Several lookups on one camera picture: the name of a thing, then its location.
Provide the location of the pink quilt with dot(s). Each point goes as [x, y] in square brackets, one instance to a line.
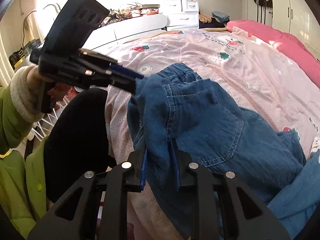
[285, 43]

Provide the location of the white curved footboard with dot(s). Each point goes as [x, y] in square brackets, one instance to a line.
[126, 30]

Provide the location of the cluttered desk items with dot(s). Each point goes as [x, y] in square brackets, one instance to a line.
[132, 11]

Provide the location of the white wardrobe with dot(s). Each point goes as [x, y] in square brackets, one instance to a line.
[296, 18]

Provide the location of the blue denim pants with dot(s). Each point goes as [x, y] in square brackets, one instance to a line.
[176, 103]

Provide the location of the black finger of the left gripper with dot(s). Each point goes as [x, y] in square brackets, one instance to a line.
[123, 83]
[124, 72]

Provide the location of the left green jacket sleeve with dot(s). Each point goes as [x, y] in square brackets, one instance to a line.
[19, 107]

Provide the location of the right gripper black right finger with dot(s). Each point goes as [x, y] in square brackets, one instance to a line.
[223, 205]

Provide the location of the light blue denim garment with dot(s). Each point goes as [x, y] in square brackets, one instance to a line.
[296, 204]

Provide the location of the white drawer cabinet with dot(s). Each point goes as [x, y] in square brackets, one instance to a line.
[180, 13]

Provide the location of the pink strawberry print bedsheet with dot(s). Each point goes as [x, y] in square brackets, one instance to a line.
[256, 75]

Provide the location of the white wire rack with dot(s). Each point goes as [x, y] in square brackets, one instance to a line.
[42, 128]

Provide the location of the clothes pile beside bed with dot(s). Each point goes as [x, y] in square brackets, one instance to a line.
[205, 21]

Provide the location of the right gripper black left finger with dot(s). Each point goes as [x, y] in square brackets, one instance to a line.
[95, 206]

